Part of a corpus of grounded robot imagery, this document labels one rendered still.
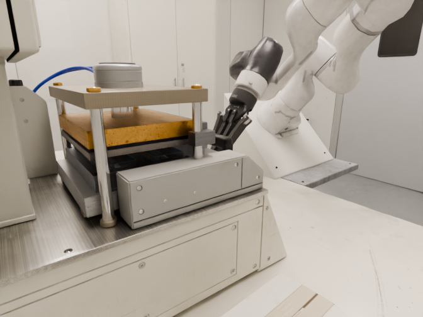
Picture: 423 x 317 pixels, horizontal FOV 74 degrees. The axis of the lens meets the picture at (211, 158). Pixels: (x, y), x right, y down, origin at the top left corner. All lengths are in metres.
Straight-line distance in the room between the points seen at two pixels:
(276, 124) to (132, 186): 0.90
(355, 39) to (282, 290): 0.76
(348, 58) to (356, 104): 2.58
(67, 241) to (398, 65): 3.32
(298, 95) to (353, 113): 2.52
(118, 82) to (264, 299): 0.38
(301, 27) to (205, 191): 0.53
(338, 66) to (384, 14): 0.27
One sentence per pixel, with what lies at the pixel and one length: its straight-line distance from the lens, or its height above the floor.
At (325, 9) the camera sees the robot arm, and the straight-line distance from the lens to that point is 0.80.
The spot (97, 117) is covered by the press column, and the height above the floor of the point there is 1.08.
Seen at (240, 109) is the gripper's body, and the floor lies 1.04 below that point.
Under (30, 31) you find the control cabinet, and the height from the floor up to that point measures 1.17.
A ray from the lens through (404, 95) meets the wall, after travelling 3.43.
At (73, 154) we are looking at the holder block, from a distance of 0.55.
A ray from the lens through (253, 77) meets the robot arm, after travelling 0.82.
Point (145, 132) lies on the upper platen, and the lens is 0.43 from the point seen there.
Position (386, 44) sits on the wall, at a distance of 3.51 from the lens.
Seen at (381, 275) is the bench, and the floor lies 0.75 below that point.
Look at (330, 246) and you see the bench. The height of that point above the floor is 0.75.
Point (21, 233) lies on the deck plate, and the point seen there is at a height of 0.93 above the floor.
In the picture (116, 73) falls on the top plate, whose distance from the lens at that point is 0.48.
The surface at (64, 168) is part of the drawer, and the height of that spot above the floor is 0.97.
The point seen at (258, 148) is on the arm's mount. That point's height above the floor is 0.85.
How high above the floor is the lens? 1.13
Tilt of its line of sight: 17 degrees down
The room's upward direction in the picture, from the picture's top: straight up
